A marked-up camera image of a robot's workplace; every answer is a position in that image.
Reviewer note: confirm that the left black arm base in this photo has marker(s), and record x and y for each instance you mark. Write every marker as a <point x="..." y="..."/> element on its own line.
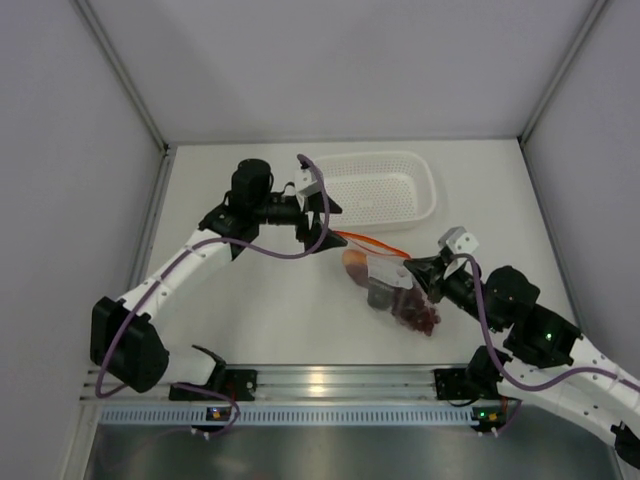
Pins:
<point x="238" y="384"/>

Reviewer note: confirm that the aluminium mounting rail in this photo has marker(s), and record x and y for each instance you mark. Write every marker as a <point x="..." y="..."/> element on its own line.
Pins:
<point x="344" y="383"/>

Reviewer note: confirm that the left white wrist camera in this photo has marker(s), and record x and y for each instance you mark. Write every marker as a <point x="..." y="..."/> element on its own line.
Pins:
<point x="308" y="181"/>

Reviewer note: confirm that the fake orange food piece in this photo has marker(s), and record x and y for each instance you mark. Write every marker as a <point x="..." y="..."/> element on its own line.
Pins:
<point x="355" y="264"/>

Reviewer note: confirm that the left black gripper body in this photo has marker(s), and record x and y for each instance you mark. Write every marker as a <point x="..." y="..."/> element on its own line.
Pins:
<point x="285" y="210"/>

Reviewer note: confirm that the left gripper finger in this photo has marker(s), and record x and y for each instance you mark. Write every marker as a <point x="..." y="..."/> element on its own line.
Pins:
<point x="321" y="203"/>
<point x="316" y="239"/>

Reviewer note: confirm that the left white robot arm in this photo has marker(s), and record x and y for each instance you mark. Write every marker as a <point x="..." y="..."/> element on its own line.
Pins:
<point x="126" y="333"/>

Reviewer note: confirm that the grey slotted cable duct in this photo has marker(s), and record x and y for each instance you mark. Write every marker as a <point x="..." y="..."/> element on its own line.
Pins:
<point x="257" y="415"/>

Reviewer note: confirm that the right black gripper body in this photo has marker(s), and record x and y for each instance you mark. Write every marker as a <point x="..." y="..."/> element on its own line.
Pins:
<point x="460" y="288"/>

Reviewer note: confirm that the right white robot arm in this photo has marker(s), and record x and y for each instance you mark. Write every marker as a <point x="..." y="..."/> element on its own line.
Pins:
<point x="533" y="355"/>

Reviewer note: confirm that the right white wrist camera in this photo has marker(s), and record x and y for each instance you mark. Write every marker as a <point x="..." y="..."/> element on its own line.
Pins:
<point x="458" y="241"/>

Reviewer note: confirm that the white perforated plastic basket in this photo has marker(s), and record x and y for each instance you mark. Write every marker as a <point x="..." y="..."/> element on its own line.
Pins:
<point x="379" y="191"/>

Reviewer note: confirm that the fake black food piece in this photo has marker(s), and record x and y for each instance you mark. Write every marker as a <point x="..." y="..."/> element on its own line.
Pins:
<point x="381" y="296"/>

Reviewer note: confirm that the fake purple grapes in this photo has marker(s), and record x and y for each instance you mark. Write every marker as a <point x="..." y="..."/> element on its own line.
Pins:
<point x="413" y="310"/>

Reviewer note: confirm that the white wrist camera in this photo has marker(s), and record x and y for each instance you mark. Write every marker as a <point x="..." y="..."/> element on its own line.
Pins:
<point x="458" y="241"/>
<point x="308" y="181"/>

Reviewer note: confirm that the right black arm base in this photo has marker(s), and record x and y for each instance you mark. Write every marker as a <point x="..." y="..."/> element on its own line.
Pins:
<point x="452" y="385"/>

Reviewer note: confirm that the clear zip top bag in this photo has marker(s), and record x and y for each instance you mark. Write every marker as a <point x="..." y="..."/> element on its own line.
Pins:
<point x="378" y="268"/>

